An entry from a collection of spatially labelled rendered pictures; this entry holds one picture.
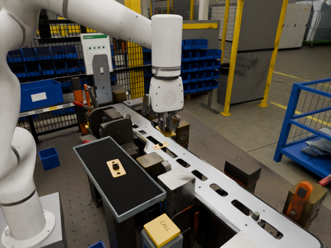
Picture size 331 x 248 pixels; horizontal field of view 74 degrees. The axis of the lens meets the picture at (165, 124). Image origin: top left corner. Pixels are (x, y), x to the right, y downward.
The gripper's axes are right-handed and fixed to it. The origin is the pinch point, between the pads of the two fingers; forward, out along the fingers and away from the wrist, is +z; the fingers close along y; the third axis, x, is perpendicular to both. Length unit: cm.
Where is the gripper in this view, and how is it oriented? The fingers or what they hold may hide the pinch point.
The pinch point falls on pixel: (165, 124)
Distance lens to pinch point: 71.4
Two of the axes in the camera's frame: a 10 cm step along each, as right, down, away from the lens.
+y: 9.1, -1.6, 3.9
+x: -4.2, -3.6, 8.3
